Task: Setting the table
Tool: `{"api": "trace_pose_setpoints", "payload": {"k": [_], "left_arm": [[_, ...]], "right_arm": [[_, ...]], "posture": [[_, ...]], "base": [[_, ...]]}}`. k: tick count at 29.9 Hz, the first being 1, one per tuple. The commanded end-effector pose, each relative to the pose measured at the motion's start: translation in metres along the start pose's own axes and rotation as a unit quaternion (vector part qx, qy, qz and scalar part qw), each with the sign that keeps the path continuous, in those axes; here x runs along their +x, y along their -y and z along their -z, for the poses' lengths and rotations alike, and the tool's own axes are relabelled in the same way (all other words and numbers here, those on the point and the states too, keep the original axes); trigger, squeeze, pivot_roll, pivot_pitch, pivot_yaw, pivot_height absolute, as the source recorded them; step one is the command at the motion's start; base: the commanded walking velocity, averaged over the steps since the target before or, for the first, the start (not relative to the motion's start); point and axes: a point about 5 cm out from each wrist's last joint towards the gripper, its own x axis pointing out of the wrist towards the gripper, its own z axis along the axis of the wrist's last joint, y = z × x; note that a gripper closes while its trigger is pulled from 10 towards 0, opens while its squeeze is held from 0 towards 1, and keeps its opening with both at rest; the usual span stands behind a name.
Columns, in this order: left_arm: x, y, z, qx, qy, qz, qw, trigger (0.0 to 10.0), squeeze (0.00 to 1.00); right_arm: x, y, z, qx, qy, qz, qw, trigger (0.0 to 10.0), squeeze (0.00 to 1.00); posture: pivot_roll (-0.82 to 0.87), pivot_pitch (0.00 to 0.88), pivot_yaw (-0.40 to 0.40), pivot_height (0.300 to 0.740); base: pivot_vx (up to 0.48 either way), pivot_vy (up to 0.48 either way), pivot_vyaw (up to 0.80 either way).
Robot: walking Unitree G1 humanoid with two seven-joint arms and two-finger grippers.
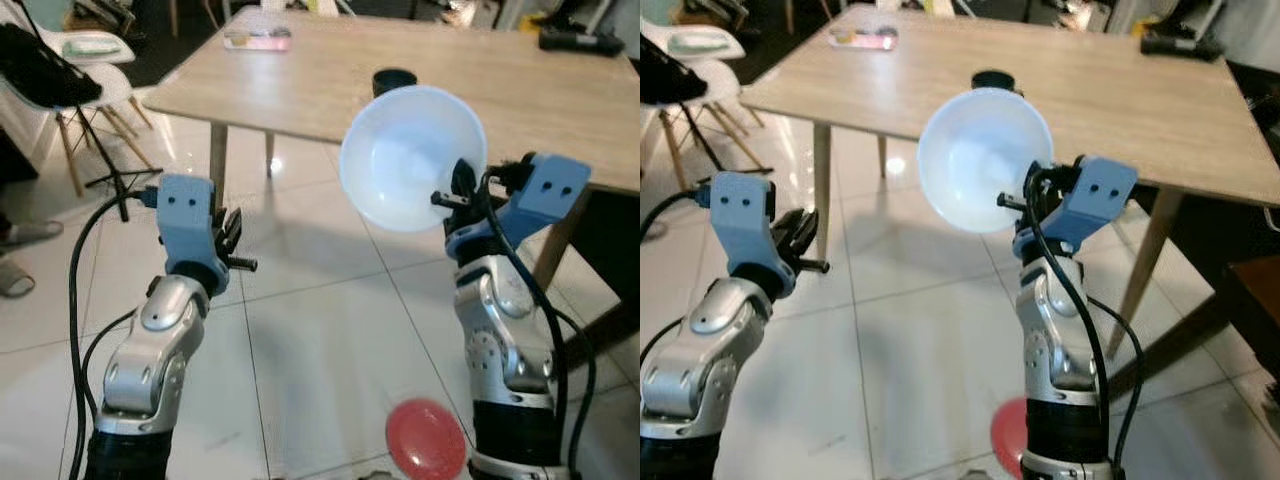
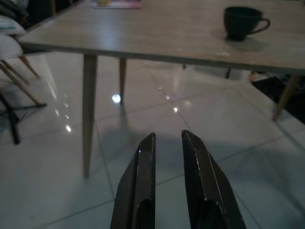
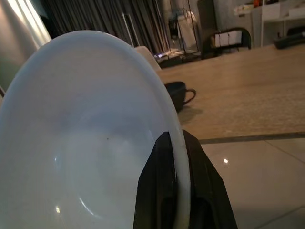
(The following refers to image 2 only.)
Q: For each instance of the black tripod stand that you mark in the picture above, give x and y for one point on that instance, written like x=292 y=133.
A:
x=13 y=117

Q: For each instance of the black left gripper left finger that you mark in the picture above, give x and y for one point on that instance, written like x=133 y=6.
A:
x=140 y=190

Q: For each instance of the pink book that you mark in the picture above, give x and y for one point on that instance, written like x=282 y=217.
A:
x=116 y=4

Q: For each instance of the dark ceramic cup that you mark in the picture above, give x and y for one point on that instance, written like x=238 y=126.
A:
x=240 y=22

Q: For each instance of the white chair with wooden legs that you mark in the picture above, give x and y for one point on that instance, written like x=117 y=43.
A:
x=9 y=45

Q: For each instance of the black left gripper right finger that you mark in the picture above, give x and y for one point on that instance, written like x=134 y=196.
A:
x=209 y=190

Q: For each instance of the light wooden table leg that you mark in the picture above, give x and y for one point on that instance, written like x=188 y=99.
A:
x=88 y=114
x=286 y=97
x=122 y=78

